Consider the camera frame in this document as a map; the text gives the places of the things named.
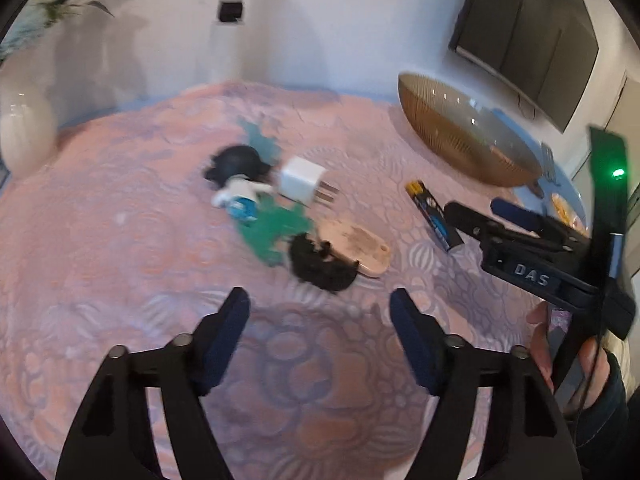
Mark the beige wooden piece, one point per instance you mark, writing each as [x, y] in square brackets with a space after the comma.
[360, 247]

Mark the blue and white artificial flowers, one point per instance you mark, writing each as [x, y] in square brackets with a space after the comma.
[65, 5]

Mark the black and blue battery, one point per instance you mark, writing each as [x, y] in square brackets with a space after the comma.
[432, 212]

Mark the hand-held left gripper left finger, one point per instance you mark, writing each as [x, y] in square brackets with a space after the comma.
[225, 340]

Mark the pink patterned blanket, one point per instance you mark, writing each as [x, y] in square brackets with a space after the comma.
[150, 260]

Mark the white lamp pole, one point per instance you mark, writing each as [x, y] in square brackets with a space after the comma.
[240, 50]

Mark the black furry toy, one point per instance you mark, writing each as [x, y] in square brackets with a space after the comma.
[320, 270]

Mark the white ribbed vase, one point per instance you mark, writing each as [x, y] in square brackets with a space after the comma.
[25, 130]

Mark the black-haired toy figurine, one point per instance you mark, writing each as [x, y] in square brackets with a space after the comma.
[240, 160]

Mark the brown woven bowl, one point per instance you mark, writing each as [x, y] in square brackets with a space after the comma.
[450, 130]

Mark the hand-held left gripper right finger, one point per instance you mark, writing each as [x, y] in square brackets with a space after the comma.
[415, 340]

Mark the teal green plastic toy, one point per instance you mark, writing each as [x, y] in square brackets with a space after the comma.
[270, 230]

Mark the grey remote control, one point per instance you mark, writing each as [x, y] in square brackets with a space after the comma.
[548, 162]

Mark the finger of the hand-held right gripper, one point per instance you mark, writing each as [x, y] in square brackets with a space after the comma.
[520, 217]
[467, 220]

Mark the plate with orange food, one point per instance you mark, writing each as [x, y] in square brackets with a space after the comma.
[565, 210]

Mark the black clip on pole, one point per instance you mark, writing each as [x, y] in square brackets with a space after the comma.
[230, 11]

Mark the person's right forearm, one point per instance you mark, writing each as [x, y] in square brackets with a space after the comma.
[607, 425]

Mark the white charger plug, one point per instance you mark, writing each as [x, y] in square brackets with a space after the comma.
[300, 177]

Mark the person's right hand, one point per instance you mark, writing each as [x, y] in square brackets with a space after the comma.
[542, 345]

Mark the small dark brown object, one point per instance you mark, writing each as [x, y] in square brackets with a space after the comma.
[536, 189]

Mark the black monitor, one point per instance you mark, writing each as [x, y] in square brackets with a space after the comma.
[530, 35]

